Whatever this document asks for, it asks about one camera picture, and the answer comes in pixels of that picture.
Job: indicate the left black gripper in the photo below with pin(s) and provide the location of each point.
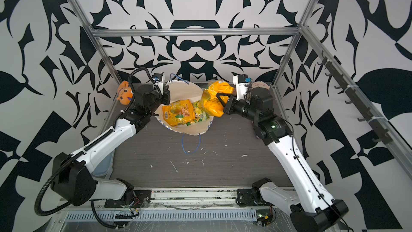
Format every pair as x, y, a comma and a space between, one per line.
165, 98

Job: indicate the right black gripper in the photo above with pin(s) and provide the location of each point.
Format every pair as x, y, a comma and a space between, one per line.
232, 102

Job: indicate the yellow snack packet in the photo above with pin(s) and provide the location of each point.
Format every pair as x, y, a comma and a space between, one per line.
178, 113
209, 102

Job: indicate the blue checkered paper bag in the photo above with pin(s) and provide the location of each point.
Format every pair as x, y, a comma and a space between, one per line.
181, 89

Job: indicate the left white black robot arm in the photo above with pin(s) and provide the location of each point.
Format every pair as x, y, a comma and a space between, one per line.
73, 179

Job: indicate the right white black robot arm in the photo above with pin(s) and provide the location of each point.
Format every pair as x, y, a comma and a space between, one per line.
312, 208

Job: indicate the orange plush toy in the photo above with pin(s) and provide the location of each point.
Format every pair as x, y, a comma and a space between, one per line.
124, 94

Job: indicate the green snack packet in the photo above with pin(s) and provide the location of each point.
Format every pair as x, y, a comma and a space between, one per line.
200, 113

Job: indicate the pink round timer clock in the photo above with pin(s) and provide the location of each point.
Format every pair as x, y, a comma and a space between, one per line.
260, 84

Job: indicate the blue grey block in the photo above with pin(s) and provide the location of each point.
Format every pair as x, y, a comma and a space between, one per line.
105, 166

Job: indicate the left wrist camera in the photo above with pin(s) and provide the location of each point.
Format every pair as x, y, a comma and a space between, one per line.
158, 81

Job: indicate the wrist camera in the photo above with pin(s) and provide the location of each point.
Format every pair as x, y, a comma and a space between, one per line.
241, 83
158, 81

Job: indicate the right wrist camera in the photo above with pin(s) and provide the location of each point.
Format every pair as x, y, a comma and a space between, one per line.
241, 83

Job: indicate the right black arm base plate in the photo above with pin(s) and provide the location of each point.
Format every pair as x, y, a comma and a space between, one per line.
251, 197

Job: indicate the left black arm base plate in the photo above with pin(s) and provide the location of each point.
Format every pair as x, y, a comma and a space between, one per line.
135, 199

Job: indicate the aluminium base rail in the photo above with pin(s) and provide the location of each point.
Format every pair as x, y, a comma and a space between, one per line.
174, 205

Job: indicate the grey wall hook rack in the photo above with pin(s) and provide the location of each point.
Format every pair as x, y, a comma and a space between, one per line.
356, 97

